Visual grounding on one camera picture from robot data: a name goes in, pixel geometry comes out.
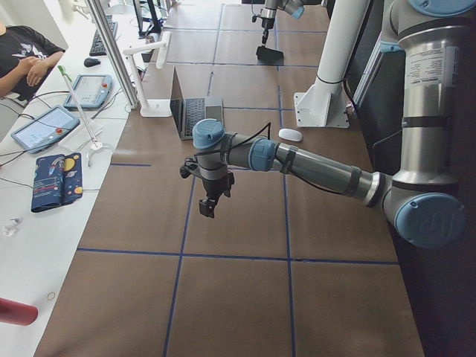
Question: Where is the white wireless mouse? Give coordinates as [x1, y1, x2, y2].
[278, 128, 303, 142]

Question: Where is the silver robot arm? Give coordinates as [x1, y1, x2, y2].
[180, 1, 475, 248]
[257, 0, 306, 46]

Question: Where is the dark blue space pouch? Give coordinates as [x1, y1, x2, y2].
[30, 152, 83, 213]

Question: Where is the white desk lamp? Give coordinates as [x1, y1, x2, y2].
[123, 30, 176, 118]

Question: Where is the blue teach pendant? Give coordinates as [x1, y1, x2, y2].
[71, 74, 112, 110]
[10, 106, 80, 153]

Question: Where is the blue teach pendant far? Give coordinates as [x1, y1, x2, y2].
[71, 74, 112, 110]

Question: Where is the grey laptop computer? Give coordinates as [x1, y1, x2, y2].
[170, 69, 223, 140]

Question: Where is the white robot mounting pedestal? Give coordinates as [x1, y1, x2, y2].
[294, 0, 370, 128]

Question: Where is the black computer mouse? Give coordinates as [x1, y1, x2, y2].
[83, 57, 101, 68]

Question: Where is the blue teach pendant near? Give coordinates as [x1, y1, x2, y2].
[10, 106, 80, 153]

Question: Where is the black mouse pad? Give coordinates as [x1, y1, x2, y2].
[256, 45, 284, 66]

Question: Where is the seated person in black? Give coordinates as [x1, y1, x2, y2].
[1, 25, 65, 101]

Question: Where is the aluminium frame post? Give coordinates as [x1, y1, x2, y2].
[86, 0, 138, 109]

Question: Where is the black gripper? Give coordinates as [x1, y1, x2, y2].
[261, 17, 274, 41]
[199, 174, 235, 218]

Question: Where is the red bottle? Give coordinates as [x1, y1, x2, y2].
[0, 298, 38, 326]

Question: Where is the black keyboard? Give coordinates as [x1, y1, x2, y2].
[89, 21, 119, 57]

